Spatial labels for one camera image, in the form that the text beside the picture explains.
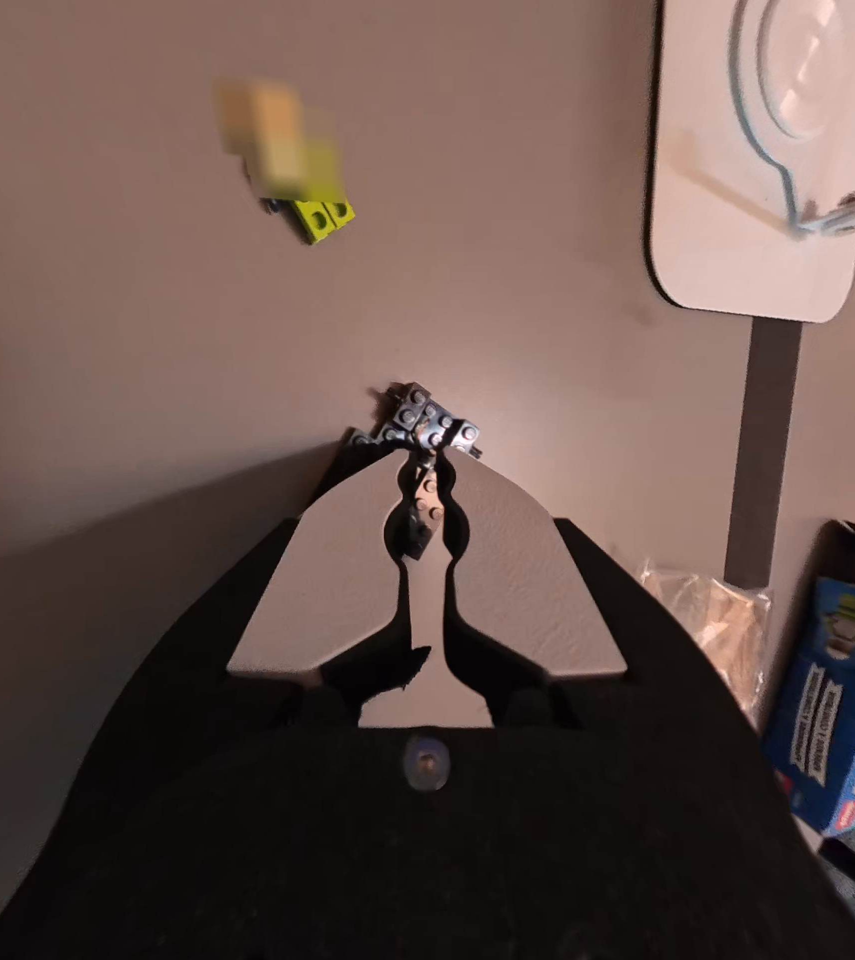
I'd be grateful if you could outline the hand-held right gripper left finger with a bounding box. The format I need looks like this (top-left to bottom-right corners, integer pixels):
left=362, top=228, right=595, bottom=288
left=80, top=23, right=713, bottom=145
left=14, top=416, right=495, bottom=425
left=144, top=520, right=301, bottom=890
left=228, top=447, right=414, bottom=684

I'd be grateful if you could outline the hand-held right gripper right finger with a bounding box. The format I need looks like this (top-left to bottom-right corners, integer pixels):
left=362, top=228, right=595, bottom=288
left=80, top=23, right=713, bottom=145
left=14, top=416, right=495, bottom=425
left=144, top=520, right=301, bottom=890
left=443, top=453, right=627, bottom=684

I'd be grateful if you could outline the blue lego set box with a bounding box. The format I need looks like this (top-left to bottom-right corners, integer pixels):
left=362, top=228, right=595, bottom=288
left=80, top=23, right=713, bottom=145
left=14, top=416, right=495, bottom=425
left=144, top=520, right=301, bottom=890
left=762, top=518, right=855, bottom=834

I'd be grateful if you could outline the lime green lego legs piece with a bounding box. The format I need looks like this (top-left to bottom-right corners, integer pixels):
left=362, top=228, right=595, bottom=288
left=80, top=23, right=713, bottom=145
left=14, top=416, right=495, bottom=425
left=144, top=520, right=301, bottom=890
left=290, top=192, right=357, bottom=246

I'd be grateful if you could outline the white wire screen stand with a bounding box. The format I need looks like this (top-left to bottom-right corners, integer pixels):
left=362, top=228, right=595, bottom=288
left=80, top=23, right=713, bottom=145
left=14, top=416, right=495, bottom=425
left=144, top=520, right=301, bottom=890
left=648, top=0, right=855, bottom=324

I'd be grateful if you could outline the black lego chassis piece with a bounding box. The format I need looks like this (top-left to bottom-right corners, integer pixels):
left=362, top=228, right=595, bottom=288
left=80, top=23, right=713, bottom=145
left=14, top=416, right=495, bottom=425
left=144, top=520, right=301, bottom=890
left=345, top=383, right=484, bottom=564

